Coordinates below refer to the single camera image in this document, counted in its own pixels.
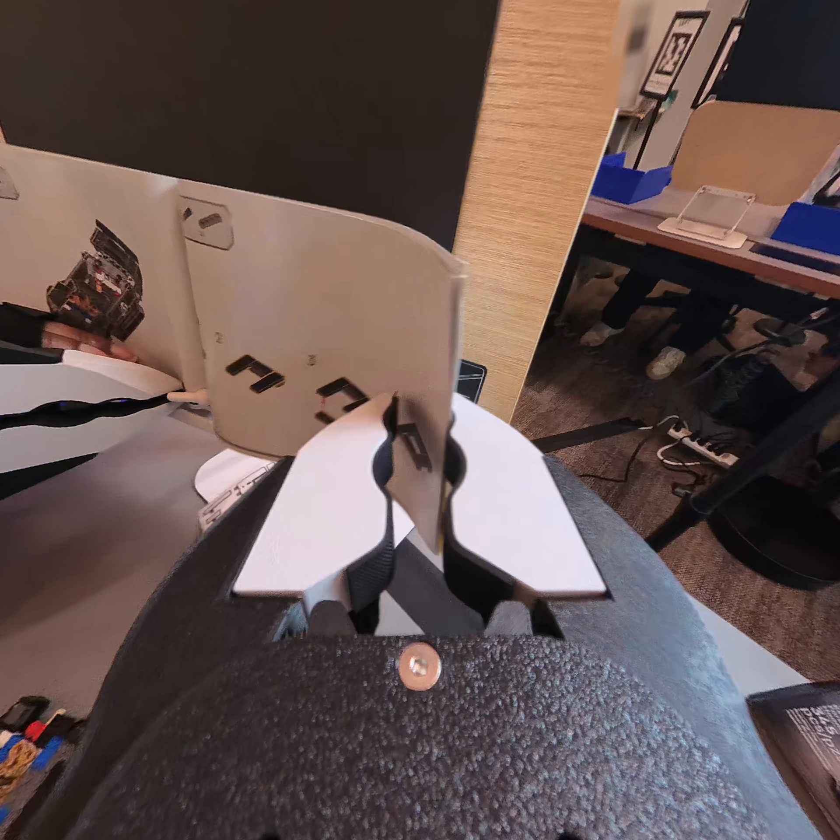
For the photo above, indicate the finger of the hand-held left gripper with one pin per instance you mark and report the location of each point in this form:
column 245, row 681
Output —
column 98, row 436
column 98, row 377

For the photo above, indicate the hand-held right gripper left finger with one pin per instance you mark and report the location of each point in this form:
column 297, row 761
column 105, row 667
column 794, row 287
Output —
column 308, row 525

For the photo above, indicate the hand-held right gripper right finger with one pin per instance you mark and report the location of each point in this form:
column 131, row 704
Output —
column 525, row 525

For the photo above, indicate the instruction booklet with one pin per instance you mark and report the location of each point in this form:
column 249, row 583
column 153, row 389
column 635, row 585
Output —
column 295, row 295

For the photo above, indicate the partly built lego car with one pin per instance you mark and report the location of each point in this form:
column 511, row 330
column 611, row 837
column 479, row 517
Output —
column 26, row 748

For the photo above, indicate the lego set box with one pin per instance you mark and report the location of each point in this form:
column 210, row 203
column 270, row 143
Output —
column 800, row 748

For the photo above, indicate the person's left hand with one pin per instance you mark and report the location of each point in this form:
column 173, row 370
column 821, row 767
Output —
column 85, row 338

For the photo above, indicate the black and white sticker sheet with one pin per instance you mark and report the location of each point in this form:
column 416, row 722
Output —
column 220, row 505

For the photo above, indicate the white power strip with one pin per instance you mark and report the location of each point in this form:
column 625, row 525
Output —
column 699, row 446

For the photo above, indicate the black slanted stand pole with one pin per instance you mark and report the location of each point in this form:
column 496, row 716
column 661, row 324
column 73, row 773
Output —
column 754, row 459

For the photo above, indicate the black bag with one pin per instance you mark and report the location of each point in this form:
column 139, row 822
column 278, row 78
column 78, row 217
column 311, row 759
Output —
column 754, row 394

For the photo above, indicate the wooden desk with black legs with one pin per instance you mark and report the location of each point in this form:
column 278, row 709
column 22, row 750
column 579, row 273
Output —
column 689, row 243

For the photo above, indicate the small blue parts bin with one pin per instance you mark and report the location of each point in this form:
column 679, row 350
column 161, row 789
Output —
column 630, row 180
column 807, row 226

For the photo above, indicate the beige and black desk divider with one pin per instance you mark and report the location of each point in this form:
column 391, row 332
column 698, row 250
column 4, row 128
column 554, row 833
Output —
column 754, row 151

